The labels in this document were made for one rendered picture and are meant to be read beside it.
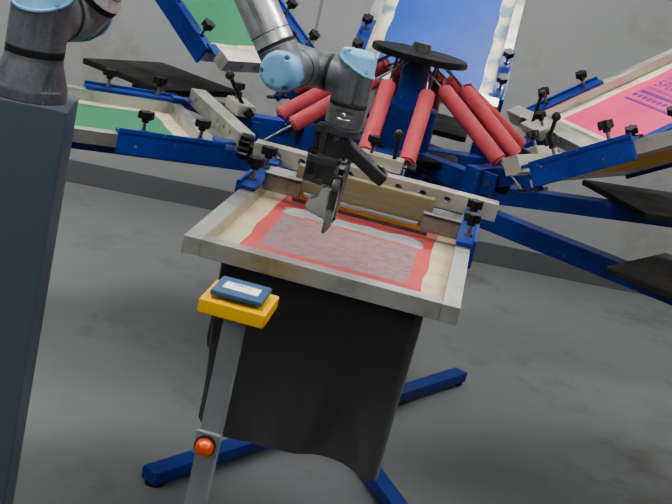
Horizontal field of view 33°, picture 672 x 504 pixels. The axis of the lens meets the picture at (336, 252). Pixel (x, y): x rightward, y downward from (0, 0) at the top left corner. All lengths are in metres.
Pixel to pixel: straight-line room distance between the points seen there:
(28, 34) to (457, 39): 2.61
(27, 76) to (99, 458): 1.53
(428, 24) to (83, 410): 2.05
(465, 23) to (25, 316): 2.76
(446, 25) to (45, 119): 2.66
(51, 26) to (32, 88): 0.12
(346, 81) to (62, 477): 1.64
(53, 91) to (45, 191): 0.20
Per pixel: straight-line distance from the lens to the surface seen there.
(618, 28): 6.42
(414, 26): 4.65
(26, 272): 2.38
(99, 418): 3.75
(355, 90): 2.22
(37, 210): 2.34
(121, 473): 3.46
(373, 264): 2.57
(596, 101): 4.30
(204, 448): 2.25
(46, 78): 2.31
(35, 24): 2.30
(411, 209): 2.87
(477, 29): 4.70
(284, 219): 2.76
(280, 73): 2.10
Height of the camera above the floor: 1.68
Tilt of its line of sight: 16 degrees down
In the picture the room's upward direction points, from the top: 13 degrees clockwise
